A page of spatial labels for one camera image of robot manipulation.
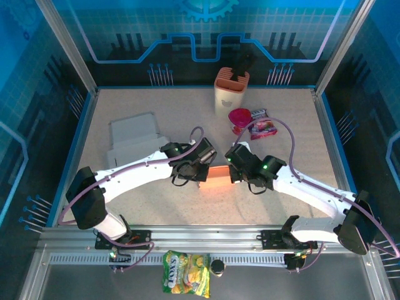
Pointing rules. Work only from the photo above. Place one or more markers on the orange cardboard box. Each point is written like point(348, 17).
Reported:
point(215, 178)

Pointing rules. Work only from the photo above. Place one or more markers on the white paper box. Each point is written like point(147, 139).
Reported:
point(131, 131)

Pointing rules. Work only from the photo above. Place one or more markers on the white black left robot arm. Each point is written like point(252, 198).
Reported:
point(134, 165)

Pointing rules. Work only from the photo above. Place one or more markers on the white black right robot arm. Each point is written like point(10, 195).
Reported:
point(306, 187)

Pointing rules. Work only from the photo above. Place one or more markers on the purple candy bag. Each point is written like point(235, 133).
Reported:
point(264, 128)

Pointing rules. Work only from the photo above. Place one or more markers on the pink heart-shaped container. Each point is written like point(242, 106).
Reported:
point(239, 117)

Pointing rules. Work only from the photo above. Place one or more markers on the beige pink knife block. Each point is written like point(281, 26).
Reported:
point(228, 100)

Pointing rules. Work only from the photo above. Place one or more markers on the black round cap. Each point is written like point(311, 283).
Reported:
point(217, 266)

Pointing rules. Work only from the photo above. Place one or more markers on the small controller board with LED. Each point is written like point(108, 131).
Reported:
point(293, 261)
point(120, 259)

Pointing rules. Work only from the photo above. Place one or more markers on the yellow green candy bag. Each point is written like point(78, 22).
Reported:
point(184, 275)

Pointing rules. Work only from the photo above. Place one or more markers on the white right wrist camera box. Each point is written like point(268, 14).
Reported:
point(242, 144)

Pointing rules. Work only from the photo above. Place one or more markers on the aluminium mounting rail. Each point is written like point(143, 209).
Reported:
point(203, 240)

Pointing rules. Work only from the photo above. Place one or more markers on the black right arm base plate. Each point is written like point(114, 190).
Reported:
point(272, 239)

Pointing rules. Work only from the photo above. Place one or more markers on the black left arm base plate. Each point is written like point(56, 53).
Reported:
point(140, 239)

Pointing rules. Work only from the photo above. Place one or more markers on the aluminium frame post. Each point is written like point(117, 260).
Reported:
point(340, 47)
point(67, 47)

